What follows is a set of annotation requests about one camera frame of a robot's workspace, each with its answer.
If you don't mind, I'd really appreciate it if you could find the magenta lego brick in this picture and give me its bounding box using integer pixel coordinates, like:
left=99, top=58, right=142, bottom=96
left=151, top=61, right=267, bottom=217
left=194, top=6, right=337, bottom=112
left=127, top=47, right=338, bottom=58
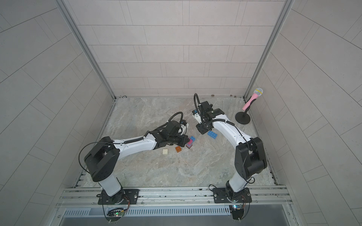
left=185, top=139, right=193, bottom=149

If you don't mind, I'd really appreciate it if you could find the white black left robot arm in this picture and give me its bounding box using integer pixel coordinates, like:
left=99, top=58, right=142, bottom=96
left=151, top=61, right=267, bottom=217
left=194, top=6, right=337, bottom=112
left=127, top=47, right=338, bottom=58
left=84, top=112, right=189, bottom=197

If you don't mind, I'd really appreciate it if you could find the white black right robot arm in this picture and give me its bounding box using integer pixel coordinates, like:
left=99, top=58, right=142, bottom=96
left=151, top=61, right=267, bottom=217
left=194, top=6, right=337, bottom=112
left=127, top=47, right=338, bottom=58
left=192, top=93, right=267, bottom=202

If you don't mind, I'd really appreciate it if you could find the orange lego brick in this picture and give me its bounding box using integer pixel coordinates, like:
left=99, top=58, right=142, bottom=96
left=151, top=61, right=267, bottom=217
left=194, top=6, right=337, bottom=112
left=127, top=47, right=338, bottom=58
left=175, top=146, right=182, bottom=153

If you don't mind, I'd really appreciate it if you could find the long blue lego brick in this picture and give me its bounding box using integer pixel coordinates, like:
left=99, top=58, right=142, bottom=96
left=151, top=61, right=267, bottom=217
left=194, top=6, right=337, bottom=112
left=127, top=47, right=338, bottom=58
left=207, top=131, right=218, bottom=139

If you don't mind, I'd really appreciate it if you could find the pink toy microphone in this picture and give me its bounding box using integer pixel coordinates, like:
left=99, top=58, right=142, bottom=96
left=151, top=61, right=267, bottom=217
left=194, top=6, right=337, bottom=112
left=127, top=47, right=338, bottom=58
left=242, top=88, right=263, bottom=111

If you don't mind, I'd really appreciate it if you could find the right green circuit board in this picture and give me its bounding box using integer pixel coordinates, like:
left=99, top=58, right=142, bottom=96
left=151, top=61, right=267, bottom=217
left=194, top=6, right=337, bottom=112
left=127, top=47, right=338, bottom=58
left=230, top=205, right=244, bottom=215

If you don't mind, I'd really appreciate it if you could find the green circuit board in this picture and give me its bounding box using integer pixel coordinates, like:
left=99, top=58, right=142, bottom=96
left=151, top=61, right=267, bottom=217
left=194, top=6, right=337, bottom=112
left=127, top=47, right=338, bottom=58
left=107, top=208, right=127, bottom=218
left=230, top=205, right=244, bottom=215

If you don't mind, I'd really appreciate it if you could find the left green circuit board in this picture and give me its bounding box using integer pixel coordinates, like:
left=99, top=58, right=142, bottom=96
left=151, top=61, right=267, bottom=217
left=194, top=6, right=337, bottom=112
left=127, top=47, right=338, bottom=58
left=107, top=208, right=127, bottom=218

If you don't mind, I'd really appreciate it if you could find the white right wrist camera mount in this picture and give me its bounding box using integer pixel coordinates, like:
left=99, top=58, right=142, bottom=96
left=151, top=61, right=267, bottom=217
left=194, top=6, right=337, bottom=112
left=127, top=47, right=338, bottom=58
left=192, top=110, right=202, bottom=124

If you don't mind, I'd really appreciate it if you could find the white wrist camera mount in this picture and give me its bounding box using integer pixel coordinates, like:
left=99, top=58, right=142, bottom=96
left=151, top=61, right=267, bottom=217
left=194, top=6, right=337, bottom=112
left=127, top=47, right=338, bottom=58
left=192, top=110, right=202, bottom=124
left=181, top=120, right=189, bottom=133

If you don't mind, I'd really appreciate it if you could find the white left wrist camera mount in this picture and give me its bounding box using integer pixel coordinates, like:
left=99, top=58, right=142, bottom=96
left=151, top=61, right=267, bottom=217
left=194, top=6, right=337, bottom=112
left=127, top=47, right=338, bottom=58
left=181, top=120, right=189, bottom=133

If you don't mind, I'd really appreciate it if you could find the black corrugated cable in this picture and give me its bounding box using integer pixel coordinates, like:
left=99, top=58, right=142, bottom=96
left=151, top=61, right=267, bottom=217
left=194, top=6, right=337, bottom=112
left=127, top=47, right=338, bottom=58
left=193, top=93, right=202, bottom=115

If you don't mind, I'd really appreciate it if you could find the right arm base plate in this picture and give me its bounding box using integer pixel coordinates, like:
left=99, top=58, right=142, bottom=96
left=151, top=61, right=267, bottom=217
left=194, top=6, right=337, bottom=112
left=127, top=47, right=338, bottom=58
left=211, top=187, right=252, bottom=203

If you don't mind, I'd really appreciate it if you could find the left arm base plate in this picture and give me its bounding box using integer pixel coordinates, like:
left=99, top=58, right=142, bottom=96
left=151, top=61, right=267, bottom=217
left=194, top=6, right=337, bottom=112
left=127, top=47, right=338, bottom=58
left=97, top=188, right=140, bottom=205

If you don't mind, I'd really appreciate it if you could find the aluminium rail frame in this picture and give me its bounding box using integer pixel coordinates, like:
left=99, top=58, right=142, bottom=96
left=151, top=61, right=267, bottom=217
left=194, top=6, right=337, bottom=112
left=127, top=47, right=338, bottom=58
left=56, top=186, right=292, bottom=208

